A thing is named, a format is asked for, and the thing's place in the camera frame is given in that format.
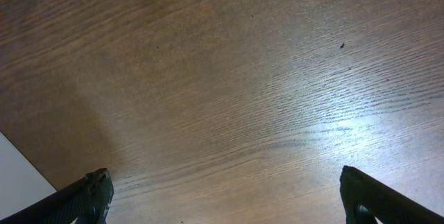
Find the white cardboard box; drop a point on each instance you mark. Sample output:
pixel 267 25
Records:
pixel 21 184

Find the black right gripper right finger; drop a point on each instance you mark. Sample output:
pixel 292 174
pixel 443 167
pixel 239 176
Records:
pixel 366 200

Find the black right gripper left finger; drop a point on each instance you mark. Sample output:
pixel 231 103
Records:
pixel 86 200

